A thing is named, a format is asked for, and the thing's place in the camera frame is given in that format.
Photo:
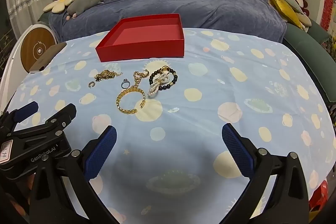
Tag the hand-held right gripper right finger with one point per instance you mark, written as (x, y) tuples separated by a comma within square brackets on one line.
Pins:
[(237, 153)]

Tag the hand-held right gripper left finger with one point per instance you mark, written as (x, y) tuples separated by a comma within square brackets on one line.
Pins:
[(101, 153)]

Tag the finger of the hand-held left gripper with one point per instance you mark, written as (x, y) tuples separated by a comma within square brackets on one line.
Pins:
[(26, 109), (63, 115)]

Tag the gold wristwatch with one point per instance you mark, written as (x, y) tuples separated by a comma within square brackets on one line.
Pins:
[(105, 74)]

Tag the red cardboard box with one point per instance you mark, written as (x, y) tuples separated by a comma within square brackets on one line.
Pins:
[(141, 50)]

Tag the printed planet tablecloth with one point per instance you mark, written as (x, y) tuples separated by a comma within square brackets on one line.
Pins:
[(197, 113)]

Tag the brown cardboard piece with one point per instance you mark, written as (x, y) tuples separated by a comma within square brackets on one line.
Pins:
[(48, 56)]

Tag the white appliance with wooden disc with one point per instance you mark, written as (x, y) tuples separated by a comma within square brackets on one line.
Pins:
[(36, 49)]

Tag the flower shaped cushion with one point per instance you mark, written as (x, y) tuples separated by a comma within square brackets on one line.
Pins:
[(56, 5)]

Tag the grey plush toy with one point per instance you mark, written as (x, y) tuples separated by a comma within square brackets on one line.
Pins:
[(84, 2)]

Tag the green sofa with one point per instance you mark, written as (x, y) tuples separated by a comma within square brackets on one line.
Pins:
[(307, 45)]

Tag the beige cushion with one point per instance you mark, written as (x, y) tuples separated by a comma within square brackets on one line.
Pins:
[(304, 19)]

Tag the yellow cushion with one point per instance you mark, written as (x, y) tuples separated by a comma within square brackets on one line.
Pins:
[(282, 5)]

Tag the red wall hanging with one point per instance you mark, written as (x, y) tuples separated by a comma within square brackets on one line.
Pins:
[(329, 3)]

